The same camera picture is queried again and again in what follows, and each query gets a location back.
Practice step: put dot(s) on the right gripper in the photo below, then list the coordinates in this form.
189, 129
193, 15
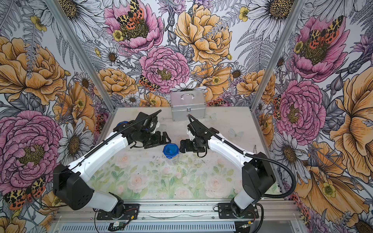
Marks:
188, 148

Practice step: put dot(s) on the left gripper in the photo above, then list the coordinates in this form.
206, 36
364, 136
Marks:
157, 142

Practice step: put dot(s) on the blue lid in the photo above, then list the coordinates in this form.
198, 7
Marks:
171, 150
121, 123

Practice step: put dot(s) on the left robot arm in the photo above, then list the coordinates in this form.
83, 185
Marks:
70, 181

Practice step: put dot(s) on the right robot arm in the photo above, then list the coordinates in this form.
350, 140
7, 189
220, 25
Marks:
256, 171

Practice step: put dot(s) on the silver metal first-aid case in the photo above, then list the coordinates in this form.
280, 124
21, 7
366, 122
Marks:
186, 103

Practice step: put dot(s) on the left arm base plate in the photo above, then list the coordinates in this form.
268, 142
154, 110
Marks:
122, 212

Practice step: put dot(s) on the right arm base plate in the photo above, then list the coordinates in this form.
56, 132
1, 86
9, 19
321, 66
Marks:
232, 211

